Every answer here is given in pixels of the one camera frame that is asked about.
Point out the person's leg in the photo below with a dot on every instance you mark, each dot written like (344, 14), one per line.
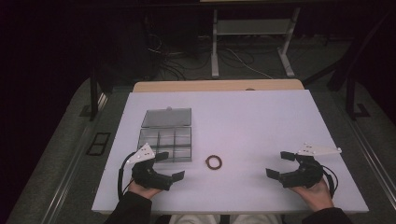
(257, 219)
(193, 219)

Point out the person's right hand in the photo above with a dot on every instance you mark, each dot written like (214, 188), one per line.
(316, 196)

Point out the wooden table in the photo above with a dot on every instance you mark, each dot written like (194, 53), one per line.
(218, 85)

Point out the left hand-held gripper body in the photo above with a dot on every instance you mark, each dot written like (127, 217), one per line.
(148, 175)

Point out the black floor socket frame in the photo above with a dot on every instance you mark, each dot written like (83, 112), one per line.
(98, 143)

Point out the person's left hand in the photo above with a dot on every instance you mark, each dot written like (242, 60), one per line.
(141, 190)

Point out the black metal stand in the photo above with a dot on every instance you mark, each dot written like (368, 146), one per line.
(351, 96)

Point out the metal floor rail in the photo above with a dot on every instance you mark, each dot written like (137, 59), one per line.
(73, 161)
(373, 155)

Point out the clear plastic compartment box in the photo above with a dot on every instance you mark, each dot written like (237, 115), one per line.
(166, 140)

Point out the white metal stand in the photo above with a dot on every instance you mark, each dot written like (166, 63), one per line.
(252, 27)

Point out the person's left leg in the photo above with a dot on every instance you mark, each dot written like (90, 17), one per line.
(193, 219)

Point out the person's right leg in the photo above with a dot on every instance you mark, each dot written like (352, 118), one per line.
(257, 219)

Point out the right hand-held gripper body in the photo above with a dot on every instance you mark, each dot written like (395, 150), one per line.
(306, 174)

